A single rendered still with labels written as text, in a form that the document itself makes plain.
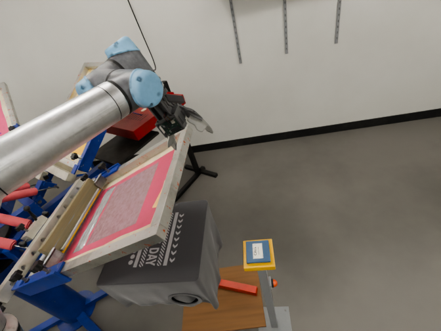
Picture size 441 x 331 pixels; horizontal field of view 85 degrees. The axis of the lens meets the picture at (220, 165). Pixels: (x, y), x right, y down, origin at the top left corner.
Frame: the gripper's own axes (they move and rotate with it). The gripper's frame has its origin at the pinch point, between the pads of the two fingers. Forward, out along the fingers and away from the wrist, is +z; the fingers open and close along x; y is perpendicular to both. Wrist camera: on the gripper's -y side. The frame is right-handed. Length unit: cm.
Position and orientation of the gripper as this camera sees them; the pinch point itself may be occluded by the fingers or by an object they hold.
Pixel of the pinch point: (194, 140)
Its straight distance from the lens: 81.9
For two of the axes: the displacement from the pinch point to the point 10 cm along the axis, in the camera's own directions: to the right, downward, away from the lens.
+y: -0.5, 6.6, -7.5
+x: 8.7, -3.4, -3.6
